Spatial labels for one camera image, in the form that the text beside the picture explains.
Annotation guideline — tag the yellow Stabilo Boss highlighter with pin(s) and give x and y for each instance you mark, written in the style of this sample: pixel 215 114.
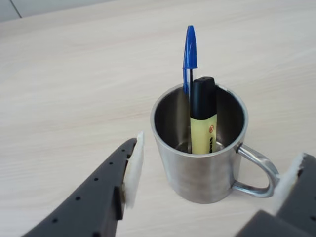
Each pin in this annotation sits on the yellow Stabilo Boss highlighter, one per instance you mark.
pixel 203 128

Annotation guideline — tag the padded gray gripper finger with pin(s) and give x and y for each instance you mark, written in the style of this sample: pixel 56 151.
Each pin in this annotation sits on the padded gray gripper finger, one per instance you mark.
pixel 301 202
pixel 98 197

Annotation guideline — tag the blue capped ballpoint pen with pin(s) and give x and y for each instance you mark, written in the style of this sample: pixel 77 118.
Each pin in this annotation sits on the blue capped ballpoint pen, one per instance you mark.
pixel 190 49

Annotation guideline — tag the silver steel mug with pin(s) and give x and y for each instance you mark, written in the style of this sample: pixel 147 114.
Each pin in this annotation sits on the silver steel mug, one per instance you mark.
pixel 197 177

